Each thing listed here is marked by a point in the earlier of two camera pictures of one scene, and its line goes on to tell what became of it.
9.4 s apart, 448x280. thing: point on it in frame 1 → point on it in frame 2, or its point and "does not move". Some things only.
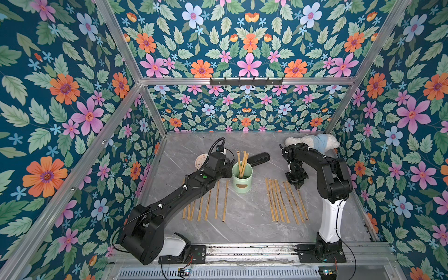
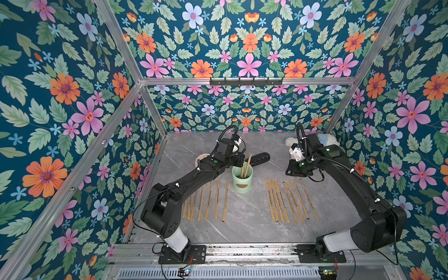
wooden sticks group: [208, 205] does not move
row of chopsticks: [199, 217] does not move
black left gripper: [228, 169] → [239, 160]
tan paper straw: [225, 202] does not move
